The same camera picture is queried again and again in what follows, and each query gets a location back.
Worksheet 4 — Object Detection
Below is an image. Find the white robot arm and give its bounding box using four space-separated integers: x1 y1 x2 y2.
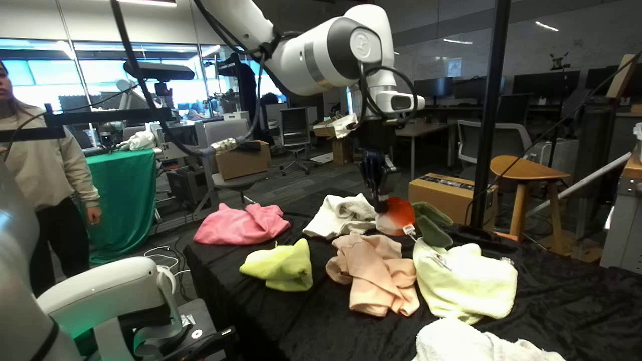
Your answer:
0 0 423 361

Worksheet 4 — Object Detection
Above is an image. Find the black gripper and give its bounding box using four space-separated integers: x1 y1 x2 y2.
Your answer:
358 127 386 195

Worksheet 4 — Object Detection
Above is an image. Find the pink cloth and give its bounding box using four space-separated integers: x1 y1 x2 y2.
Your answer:
195 203 290 248

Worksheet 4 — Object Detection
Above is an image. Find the cardboard box on floor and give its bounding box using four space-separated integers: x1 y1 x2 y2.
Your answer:
407 172 475 225

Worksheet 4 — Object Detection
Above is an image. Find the black vertical pole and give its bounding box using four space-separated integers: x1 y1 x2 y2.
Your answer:
469 0 511 233

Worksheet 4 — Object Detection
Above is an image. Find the pale green towel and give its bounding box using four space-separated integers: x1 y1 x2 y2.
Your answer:
414 242 518 326

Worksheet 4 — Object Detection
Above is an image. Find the black camera on mount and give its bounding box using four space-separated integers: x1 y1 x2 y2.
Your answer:
123 63 195 82

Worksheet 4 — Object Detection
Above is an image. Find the cream white towel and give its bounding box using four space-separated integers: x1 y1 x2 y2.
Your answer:
302 195 377 240

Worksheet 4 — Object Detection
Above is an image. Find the black tablecloth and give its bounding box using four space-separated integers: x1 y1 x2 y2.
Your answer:
182 189 642 361

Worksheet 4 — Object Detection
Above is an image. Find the person in beige sweater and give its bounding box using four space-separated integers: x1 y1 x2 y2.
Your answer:
0 59 104 298

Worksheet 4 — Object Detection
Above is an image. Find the white cloth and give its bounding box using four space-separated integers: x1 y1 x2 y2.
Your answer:
414 320 565 361

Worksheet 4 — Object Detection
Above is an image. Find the yellow cloth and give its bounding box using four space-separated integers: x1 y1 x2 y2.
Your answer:
238 240 312 293

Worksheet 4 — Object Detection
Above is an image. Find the wooden stool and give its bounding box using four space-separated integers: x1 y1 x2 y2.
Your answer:
489 155 570 245

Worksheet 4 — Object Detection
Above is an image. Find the peach pink garment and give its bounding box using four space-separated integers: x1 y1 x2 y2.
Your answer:
325 233 420 318

